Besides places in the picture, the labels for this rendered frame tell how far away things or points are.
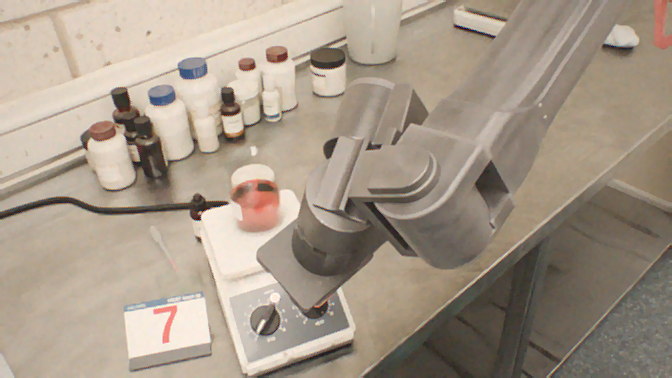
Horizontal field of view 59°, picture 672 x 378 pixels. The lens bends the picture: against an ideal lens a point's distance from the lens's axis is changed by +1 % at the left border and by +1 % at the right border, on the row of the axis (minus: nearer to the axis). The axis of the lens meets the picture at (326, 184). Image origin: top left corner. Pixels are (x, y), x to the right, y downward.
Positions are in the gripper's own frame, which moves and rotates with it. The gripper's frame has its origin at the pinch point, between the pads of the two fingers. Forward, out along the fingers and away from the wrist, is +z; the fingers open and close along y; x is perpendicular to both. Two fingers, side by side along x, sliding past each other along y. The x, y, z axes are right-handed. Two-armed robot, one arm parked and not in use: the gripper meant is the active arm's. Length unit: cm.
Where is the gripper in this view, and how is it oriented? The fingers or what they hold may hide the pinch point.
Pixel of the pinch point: (311, 273)
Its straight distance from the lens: 58.1
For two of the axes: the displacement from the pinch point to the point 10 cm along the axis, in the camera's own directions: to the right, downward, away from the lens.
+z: -1.5, 4.2, 9.0
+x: 6.7, 7.1, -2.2
